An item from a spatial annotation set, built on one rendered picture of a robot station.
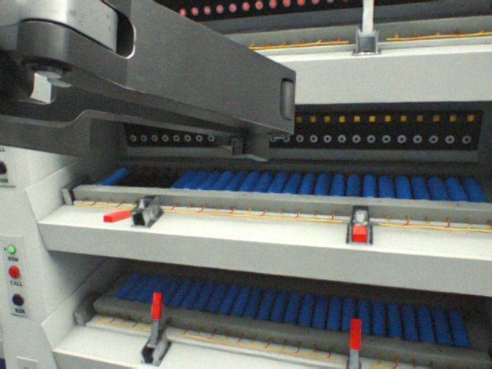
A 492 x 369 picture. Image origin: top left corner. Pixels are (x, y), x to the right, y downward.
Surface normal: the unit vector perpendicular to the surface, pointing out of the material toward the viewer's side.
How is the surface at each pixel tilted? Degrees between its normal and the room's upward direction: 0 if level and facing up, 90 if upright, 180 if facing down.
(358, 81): 106
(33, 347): 90
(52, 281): 90
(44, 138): 90
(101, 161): 90
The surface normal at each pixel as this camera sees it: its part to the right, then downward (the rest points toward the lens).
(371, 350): -0.27, 0.43
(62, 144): 0.96, 0.04
